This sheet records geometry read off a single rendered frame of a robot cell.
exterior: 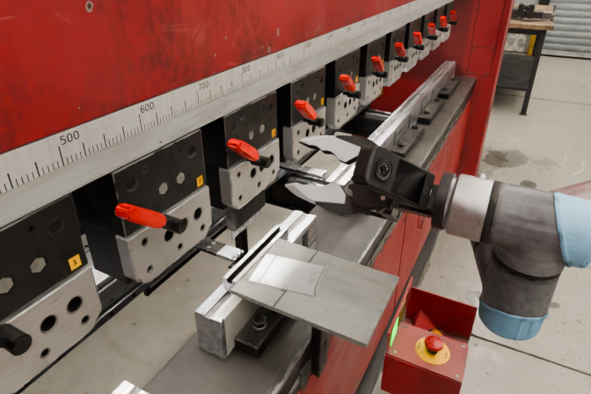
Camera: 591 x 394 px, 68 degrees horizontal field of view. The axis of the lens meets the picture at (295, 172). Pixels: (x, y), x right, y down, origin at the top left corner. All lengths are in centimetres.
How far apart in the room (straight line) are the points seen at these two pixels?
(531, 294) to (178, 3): 52
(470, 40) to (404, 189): 230
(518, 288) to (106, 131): 48
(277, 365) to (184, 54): 57
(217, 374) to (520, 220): 58
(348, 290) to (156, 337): 147
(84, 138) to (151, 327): 181
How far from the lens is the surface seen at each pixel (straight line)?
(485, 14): 276
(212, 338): 87
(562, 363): 230
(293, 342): 91
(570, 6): 819
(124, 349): 219
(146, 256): 58
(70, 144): 47
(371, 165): 47
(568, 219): 54
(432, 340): 104
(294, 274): 86
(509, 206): 53
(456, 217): 54
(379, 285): 85
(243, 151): 63
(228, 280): 87
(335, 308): 80
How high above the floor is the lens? 156
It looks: 27 degrees down
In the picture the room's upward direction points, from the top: straight up
